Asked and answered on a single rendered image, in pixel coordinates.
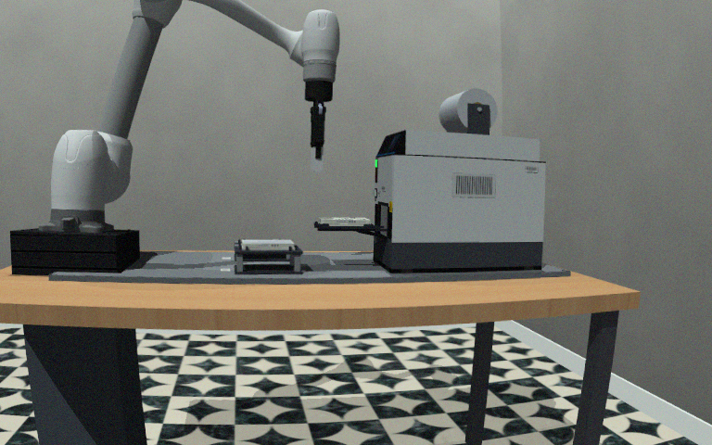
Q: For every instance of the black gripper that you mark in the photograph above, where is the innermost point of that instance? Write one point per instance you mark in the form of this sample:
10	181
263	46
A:
320	91

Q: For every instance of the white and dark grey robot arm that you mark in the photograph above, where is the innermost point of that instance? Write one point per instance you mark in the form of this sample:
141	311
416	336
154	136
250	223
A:
82	173

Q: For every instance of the light grey cylindrical roll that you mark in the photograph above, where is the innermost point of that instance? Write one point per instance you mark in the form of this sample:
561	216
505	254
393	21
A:
453	110

